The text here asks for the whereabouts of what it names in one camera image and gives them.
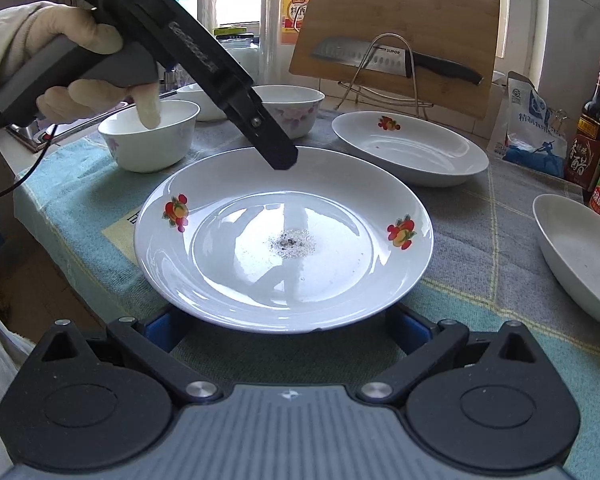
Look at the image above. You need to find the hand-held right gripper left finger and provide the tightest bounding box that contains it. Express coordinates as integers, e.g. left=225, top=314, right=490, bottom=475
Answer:
left=27, top=306, right=223, bottom=407

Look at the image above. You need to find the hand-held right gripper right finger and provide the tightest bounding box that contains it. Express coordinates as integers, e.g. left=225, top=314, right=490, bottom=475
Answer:
left=357, top=305, right=551, bottom=405

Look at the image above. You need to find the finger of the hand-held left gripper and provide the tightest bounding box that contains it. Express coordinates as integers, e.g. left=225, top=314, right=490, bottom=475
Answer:
left=220, top=85, right=300, bottom=172

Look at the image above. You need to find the white bowl purple flower print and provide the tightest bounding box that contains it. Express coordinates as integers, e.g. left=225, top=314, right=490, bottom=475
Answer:
left=250, top=85, right=326, bottom=140

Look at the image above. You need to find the white plate with fruit print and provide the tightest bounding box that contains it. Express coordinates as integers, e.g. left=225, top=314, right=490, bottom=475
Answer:
left=532, top=194, right=600, bottom=331
left=331, top=111, right=490, bottom=188
left=134, top=146, right=435, bottom=335

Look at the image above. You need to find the white bowl pink flower print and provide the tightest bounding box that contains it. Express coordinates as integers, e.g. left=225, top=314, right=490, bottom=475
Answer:
left=98, top=99, right=201, bottom=173

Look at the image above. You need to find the person's left hand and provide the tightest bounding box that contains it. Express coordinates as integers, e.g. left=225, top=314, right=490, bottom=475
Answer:
left=0, top=1, right=162, bottom=130

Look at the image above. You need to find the grey cylinder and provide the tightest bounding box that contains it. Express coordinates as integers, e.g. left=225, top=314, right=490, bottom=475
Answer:
left=197, top=0, right=219, bottom=31

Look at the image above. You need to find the small white bowl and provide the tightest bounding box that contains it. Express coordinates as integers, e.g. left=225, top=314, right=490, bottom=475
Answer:
left=176, top=83, right=228, bottom=122

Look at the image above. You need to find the glass jar with green lid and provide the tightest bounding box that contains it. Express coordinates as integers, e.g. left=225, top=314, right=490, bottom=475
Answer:
left=214, top=25, right=261, bottom=87

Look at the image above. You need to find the grey and teal checked tablecloth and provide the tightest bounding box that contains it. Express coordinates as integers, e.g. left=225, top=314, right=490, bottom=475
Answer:
left=12, top=107, right=600, bottom=480

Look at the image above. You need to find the santoku kitchen knife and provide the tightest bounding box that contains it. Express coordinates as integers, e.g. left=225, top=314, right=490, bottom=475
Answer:
left=310, top=36, right=485, bottom=86

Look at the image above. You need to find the clear plastic wrap roll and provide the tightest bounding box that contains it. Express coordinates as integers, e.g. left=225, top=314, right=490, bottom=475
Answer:
left=260, top=0, right=285, bottom=86

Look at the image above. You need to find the orange cooking wine bottle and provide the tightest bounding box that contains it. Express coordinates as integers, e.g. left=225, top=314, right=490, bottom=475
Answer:
left=280, top=0, right=322, bottom=46

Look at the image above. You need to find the bamboo cutting board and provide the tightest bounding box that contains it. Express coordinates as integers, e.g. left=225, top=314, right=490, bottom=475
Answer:
left=288, top=0, right=502, bottom=120

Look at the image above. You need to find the white and blue salt bag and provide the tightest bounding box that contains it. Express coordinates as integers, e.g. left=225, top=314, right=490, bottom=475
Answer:
left=487, top=71, right=570, bottom=178

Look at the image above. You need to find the dark vinegar bottle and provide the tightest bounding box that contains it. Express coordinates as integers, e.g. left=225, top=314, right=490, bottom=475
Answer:
left=564, top=52, right=600, bottom=191

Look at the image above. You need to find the metal wire rack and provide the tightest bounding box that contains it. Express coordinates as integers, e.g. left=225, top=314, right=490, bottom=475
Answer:
left=336, top=33, right=435, bottom=110

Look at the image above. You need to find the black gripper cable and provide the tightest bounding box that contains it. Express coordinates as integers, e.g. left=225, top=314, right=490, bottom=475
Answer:
left=0, top=125, right=58, bottom=203

